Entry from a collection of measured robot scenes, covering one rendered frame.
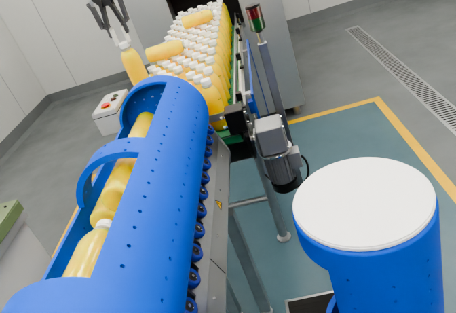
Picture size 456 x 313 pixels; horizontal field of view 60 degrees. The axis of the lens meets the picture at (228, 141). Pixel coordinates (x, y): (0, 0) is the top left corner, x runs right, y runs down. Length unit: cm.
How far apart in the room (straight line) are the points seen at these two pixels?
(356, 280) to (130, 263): 42
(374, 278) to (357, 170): 24
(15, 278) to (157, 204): 74
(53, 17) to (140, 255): 546
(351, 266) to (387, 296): 10
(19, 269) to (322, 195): 97
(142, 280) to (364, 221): 42
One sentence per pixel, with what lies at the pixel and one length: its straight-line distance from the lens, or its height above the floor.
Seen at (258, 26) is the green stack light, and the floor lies 118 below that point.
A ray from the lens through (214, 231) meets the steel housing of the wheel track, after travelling 110.
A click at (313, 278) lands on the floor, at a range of 208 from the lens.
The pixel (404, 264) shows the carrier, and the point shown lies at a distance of 81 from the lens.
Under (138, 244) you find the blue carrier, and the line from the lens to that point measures 69.
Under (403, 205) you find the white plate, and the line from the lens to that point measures 83.
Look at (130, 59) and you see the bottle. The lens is 155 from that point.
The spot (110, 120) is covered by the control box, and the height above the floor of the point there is 106.
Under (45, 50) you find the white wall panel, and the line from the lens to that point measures 620.
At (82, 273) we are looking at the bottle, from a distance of 71.
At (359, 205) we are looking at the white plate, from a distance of 84.
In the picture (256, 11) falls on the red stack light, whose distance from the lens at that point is 166.
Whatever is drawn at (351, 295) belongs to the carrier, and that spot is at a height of 90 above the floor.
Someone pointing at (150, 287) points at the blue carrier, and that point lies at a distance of 65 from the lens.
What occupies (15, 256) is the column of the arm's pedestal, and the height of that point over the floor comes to 91.
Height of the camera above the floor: 160
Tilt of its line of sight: 29 degrees down
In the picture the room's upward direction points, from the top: 20 degrees counter-clockwise
